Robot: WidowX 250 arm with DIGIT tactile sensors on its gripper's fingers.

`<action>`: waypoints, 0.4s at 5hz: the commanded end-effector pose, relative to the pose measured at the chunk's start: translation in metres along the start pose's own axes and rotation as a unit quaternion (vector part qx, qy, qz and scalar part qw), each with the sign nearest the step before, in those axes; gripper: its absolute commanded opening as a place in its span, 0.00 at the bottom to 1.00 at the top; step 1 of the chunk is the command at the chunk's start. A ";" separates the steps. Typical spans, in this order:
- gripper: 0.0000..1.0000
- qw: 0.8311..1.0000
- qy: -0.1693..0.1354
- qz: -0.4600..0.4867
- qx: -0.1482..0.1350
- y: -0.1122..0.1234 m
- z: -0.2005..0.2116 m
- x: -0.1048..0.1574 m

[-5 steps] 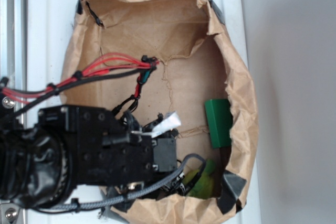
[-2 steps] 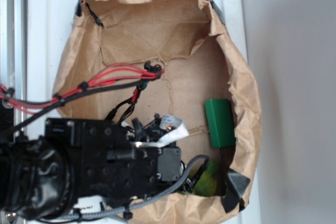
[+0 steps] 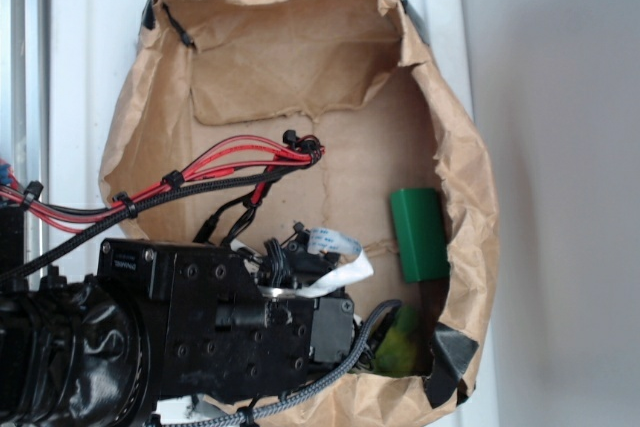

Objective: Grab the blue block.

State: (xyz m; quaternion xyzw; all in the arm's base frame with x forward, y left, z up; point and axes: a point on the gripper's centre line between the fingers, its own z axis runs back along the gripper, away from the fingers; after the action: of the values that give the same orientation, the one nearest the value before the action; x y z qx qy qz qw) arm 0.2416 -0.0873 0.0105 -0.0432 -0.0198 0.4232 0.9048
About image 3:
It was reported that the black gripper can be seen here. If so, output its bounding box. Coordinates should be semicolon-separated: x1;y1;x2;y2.
98;239;354;403

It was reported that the white plastic tray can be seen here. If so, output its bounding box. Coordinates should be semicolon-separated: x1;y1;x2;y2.
48;0;472;314

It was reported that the green rectangular block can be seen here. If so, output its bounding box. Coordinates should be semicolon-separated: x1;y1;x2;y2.
390;188;450;283

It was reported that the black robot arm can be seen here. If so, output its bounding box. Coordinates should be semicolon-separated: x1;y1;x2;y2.
1;239;354;426

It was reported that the aluminium frame rail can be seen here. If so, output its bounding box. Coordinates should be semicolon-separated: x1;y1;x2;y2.
0;0;53;288

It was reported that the brown paper bag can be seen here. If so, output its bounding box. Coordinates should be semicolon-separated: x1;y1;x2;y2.
99;0;499;426

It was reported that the red and black wire bundle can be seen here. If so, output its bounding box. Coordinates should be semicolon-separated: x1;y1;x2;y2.
0;129;326;248

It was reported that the white flat ribbon cable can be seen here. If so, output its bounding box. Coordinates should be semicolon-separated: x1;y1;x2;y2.
299;226;375;299

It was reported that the green plush toy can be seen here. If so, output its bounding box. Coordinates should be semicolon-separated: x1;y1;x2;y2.
370;306;419;378

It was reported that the grey braided cable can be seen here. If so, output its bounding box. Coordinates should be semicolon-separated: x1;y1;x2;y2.
189;300;401;427

